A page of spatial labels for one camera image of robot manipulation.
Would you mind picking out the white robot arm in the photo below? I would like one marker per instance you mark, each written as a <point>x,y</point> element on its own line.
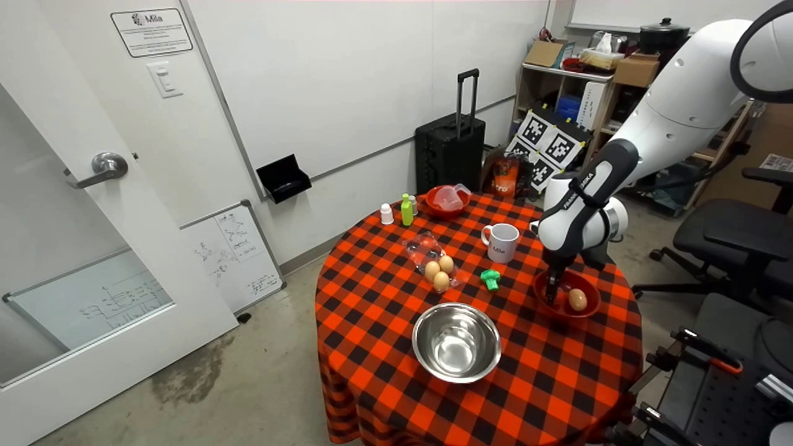
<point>707,79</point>

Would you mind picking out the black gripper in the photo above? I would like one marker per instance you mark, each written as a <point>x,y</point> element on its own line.
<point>556,264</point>

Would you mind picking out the cardboard box on shelf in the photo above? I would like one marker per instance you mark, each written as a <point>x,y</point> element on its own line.
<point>634,70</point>

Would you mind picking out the black pot on shelf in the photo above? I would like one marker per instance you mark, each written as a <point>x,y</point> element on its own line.
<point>663,34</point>

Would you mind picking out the small white bottle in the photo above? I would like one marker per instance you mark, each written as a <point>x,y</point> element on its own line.
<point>386,213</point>

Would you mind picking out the wooden shelf unit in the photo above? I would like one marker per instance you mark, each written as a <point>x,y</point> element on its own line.
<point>580,88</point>

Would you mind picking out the white wall notice sign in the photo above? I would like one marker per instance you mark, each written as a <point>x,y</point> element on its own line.
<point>150,33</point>

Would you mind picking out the black office chair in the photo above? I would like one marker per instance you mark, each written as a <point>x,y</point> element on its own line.
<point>736,249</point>

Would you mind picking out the black wall tray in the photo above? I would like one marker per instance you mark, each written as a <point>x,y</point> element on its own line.
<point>284,179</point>

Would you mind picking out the green bottle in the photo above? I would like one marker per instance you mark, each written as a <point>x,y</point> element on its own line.
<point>406,208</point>

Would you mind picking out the orange snack bag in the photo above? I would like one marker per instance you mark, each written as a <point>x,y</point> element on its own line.
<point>504,176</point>

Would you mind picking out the steel mixing bowl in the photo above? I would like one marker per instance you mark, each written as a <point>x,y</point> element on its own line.
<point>456,342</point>

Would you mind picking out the fiducial marker board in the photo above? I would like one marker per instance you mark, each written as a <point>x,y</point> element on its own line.
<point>546,143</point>

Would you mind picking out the red black plaid tablecloth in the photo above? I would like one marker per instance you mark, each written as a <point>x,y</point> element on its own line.
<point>556,381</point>

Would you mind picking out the beige artificial egg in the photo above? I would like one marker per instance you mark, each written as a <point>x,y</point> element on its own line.
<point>577,301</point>

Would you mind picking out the small whiteboard on floor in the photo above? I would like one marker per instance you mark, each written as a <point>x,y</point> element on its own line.
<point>235,256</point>

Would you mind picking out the white mug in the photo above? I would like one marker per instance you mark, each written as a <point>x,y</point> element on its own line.
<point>502,241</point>

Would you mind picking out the red bowl with plastic cup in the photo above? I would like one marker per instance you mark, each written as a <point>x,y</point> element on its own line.
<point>447,202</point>

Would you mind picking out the silver door handle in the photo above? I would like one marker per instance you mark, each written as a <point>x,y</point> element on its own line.
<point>105,166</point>

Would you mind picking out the black suitcase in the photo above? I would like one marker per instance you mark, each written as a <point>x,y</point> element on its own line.
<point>448,150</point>

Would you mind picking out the red artificial tomato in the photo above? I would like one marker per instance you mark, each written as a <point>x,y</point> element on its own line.
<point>556,297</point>

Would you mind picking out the small green toy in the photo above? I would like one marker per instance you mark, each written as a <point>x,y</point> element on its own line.
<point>492,279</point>

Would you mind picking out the black cart with orange handle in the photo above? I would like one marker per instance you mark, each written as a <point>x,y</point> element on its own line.
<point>715,406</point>

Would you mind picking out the white door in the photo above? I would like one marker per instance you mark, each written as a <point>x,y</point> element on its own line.
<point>100,287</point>

